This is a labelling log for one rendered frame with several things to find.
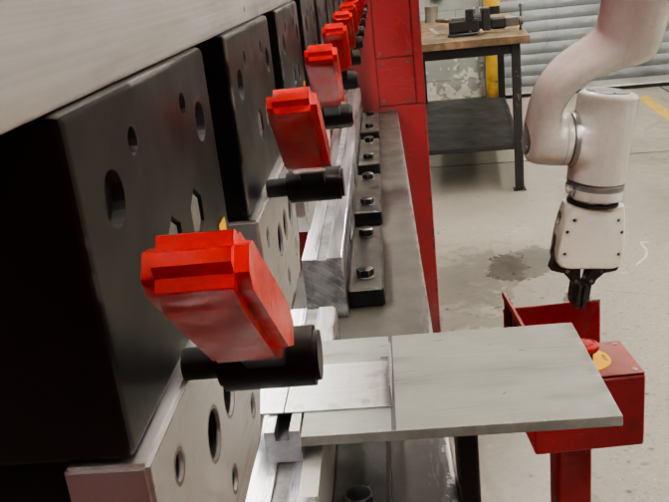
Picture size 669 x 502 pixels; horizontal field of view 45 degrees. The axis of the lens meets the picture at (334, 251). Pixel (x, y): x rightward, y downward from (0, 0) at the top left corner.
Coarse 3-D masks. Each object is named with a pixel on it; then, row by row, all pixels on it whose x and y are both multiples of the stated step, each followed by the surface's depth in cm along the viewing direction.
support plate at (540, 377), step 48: (432, 336) 82; (480, 336) 81; (528, 336) 80; (576, 336) 79; (432, 384) 73; (480, 384) 72; (528, 384) 71; (576, 384) 70; (336, 432) 67; (384, 432) 66; (432, 432) 66; (480, 432) 66
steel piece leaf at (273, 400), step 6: (264, 390) 75; (270, 390) 74; (276, 390) 74; (282, 390) 74; (288, 390) 74; (264, 396) 74; (270, 396) 73; (276, 396) 73; (282, 396) 73; (264, 402) 72; (270, 402) 72; (276, 402) 72; (282, 402) 72; (264, 408) 71; (270, 408) 71; (276, 408) 71; (282, 408) 71; (264, 414) 71
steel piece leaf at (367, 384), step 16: (336, 368) 77; (352, 368) 77; (368, 368) 77; (384, 368) 76; (320, 384) 75; (336, 384) 74; (352, 384) 74; (368, 384) 74; (384, 384) 73; (288, 400) 72; (304, 400) 72; (320, 400) 72; (336, 400) 71; (352, 400) 71; (368, 400) 71; (384, 400) 71
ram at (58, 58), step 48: (0, 0) 15; (48, 0) 17; (96, 0) 20; (144, 0) 25; (192, 0) 31; (240, 0) 42; (288, 0) 64; (0, 48) 15; (48, 48) 17; (96, 48) 20; (144, 48) 24; (0, 96) 15; (48, 96) 17
